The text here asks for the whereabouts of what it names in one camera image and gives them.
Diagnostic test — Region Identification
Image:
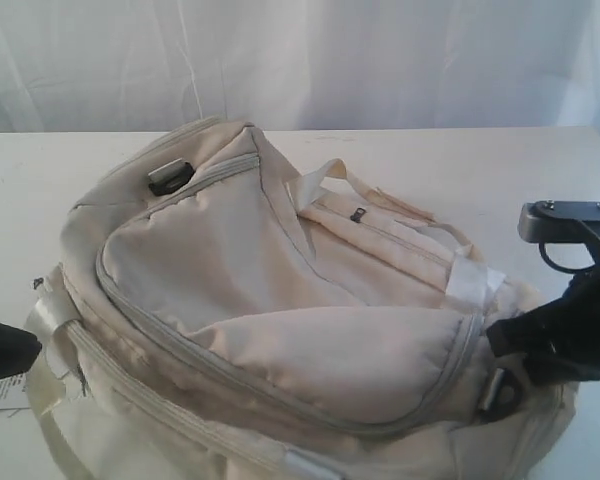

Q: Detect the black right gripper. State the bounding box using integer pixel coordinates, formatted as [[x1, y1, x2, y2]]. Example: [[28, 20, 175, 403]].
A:
[[486, 234, 600, 385]]

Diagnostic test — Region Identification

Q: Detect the beige duffel bag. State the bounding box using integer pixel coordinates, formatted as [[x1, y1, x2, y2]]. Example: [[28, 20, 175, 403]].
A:
[[26, 118, 578, 479]]

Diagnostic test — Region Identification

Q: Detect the white backdrop curtain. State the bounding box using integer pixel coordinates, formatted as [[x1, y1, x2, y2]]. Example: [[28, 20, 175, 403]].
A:
[[0, 1, 600, 132]]

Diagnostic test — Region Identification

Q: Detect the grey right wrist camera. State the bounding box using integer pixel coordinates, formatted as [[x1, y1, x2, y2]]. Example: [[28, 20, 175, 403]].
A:
[[517, 200, 600, 244]]

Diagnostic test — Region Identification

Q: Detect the white paper tag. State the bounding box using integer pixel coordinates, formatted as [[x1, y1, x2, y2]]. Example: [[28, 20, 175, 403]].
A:
[[0, 374, 29, 410]]

